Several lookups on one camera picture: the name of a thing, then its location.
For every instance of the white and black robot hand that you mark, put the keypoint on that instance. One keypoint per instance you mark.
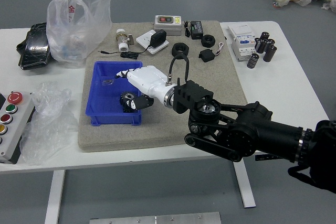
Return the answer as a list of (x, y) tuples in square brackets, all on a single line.
[(147, 78)]

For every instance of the black steel gear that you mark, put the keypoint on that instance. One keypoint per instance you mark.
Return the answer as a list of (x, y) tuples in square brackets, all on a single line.
[(126, 96)]

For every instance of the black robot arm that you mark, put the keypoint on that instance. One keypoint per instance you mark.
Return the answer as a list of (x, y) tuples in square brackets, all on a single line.
[(252, 134)]

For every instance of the big black hex nut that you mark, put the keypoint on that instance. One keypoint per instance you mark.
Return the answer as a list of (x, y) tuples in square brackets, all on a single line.
[(177, 50)]

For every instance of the small black relay box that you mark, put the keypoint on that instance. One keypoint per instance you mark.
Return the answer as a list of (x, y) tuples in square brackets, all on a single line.
[(207, 55)]

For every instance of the small black round nut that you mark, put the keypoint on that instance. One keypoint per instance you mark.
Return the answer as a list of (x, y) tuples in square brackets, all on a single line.
[(204, 43)]

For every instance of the grey push-button control box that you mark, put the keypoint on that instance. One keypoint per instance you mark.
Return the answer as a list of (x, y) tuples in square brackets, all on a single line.
[(18, 127)]

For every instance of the small clear plastic piece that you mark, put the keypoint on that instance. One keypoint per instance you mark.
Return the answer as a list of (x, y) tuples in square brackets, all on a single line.
[(107, 82)]

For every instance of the black power adapter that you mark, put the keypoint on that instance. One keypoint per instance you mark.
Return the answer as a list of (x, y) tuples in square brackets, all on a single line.
[(157, 38)]

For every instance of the brass valve with white ends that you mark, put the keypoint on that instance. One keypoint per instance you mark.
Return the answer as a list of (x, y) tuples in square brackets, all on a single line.
[(122, 41)]

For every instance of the blue plastic bin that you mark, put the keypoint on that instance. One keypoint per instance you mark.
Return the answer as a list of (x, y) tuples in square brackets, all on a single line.
[(102, 98)]

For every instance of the grey-brown foam mat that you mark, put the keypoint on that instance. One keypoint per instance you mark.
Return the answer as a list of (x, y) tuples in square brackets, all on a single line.
[(162, 129)]

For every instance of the black power module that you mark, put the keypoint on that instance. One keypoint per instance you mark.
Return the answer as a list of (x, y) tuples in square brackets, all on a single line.
[(197, 30)]

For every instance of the white translucent plastic bag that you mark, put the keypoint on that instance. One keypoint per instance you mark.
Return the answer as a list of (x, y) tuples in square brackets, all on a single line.
[(76, 32)]

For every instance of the white circuit breaker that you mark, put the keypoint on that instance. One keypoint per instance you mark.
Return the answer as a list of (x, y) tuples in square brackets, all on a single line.
[(241, 40)]

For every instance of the clear crumpled plastic wrap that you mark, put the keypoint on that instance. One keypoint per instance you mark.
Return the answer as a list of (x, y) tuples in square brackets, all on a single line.
[(50, 124)]

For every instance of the black glossy package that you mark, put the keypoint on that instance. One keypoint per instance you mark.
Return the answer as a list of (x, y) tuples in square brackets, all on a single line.
[(34, 48)]

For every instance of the large black cylindrical capacitor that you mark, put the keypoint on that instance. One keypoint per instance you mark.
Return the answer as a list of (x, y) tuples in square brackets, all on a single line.
[(270, 53)]

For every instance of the grey metal plate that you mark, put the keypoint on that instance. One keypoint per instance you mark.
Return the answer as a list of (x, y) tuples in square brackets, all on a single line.
[(155, 218)]

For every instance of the black table control panel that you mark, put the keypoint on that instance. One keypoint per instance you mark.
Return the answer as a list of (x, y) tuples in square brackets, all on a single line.
[(263, 157)]

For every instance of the white table leg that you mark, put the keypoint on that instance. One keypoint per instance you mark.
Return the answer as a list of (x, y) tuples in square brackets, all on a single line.
[(245, 184), (55, 197)]

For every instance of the grey switch box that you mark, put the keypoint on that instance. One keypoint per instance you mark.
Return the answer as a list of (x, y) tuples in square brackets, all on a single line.
[(168, 27)]

